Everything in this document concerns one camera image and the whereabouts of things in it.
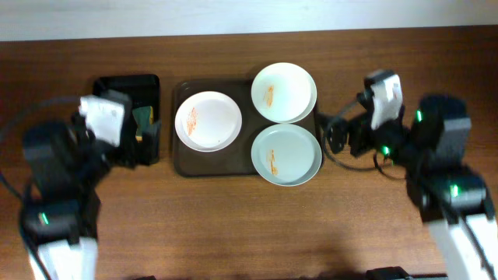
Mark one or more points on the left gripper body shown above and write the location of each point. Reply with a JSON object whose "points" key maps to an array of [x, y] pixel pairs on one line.
{"points": [[130, 137]]}

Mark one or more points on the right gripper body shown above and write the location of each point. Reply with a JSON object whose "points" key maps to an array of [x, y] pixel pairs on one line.
{"points": [[354, 134]]}

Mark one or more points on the green yellow sponge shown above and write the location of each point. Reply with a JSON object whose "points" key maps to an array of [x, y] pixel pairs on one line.
{"points": [[144, 119]]}

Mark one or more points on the pale grey plate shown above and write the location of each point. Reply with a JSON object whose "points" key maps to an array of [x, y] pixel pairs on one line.
{"points": [[286, 155]]}

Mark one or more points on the cream white plate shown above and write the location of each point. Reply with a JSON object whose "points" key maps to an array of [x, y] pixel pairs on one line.
{"points": [[283, 93]]}

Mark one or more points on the white plate with pink rim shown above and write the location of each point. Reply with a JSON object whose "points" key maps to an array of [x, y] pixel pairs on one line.
{"points": [[208, 121]]}

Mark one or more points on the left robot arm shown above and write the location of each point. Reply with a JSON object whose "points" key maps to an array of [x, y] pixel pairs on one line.
{"points": [[58, 219]]}

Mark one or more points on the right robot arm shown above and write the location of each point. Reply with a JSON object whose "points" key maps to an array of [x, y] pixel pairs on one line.
{"points": [[453, 200]]}

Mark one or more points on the black water tray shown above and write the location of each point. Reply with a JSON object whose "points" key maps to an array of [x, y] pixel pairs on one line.
{"points": [[144, 90]]}

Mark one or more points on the brown serving tray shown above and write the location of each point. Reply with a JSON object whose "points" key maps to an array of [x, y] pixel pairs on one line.
{"points": [[235, 159]]}

